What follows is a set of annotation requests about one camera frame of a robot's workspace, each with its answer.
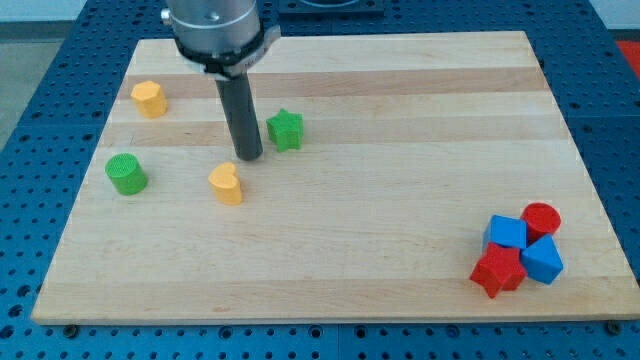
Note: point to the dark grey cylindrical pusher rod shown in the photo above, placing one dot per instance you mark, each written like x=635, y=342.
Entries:
x=237, y=102

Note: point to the green star block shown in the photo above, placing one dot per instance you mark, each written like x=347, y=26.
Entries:
x=286, y=130

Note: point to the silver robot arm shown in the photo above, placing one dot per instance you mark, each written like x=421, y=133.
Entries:
x=225, y=38

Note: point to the yellow heart block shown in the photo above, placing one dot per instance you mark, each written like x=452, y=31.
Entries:
x=226, y=184

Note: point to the red star block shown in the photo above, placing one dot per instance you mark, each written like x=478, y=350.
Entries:
x=499, y=269

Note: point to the yellow hexagon block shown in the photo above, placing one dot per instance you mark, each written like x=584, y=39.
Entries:
x=149, y=99

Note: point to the green cylinder block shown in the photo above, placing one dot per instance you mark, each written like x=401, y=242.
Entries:
x=126, y=174

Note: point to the wooden board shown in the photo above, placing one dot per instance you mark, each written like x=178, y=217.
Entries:
x=411, y=143

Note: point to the blue cube block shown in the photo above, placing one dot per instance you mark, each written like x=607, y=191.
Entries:
x=506, y=232

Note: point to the red cylinder block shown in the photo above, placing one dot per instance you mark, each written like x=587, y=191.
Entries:
x=541, y=219

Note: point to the blue triangular block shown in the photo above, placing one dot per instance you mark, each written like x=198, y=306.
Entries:
x=542, y=260

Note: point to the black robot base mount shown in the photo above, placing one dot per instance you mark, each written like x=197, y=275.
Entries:
x=326, y=7

